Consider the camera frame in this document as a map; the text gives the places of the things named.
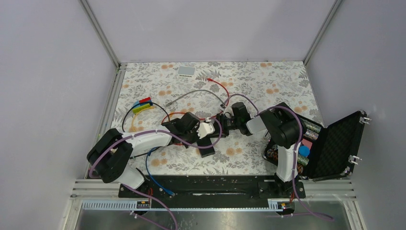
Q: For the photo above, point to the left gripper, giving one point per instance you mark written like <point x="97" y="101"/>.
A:
<point x="196" y="128"/>

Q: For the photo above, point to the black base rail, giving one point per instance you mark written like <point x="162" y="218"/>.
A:
<point x="212" y="191"/>

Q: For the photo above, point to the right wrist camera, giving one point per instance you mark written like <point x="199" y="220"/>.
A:
<point x="224" y="111"/>

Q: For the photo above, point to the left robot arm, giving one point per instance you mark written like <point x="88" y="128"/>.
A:
<point x="110" y="155"/>

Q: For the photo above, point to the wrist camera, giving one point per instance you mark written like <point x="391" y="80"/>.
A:
<point x="224" y="111"/>
<point x="205" y="129"/>

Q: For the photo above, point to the floral table mat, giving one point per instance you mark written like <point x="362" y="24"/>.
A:
<point x="258" y="85"/>

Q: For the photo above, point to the white small switch box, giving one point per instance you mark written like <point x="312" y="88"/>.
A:
<point x="186" y="71"/>

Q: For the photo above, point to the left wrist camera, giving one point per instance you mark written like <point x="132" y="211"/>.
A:
<point x="205" y="129"/>

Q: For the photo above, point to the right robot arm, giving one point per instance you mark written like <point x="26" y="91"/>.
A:
<point x="280" y="121"/>

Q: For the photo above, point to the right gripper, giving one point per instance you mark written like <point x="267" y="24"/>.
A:
<point x="221" y="118"/>

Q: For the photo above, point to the colourful toy brick stack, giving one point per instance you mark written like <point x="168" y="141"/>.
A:
<point x="141" y="104"/>

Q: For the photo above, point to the black case with chips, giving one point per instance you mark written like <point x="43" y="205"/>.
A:
<point x="326" y="152"/>

